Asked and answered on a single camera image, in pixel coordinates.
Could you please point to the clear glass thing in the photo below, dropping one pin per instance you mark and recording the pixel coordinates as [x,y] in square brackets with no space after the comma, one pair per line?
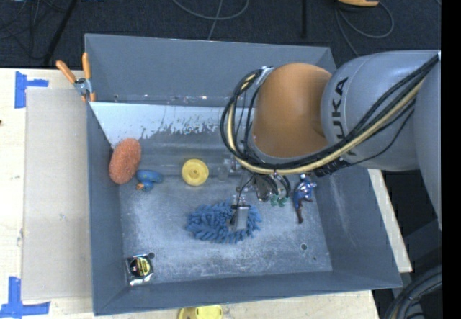
[224,170]

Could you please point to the blue noodle cloth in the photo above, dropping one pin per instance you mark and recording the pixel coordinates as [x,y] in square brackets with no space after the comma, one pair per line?
[209,222]

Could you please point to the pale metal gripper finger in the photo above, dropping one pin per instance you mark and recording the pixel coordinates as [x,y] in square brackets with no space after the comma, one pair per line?
[242,218]
[232,220]

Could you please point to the pale wood flat board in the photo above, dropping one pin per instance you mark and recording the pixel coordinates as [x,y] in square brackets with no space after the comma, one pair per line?
[54,195]

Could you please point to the orange oval scrubber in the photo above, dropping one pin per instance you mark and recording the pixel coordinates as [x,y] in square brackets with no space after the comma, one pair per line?
[124,161]

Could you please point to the yellow round plastic thing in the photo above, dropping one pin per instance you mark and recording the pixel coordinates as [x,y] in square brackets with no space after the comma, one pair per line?
[200,312]

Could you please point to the blue toy duck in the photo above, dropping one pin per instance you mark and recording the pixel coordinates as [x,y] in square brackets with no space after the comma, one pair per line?
[147,177]

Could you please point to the grey metal bin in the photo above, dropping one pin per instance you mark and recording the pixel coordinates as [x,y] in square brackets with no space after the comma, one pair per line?
[201,260]

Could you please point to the blue toy figure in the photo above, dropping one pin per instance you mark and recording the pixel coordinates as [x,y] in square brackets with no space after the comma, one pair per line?
[302,193]

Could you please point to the yellow plastic wheel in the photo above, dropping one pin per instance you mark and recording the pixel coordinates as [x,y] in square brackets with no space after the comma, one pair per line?
[194,172]

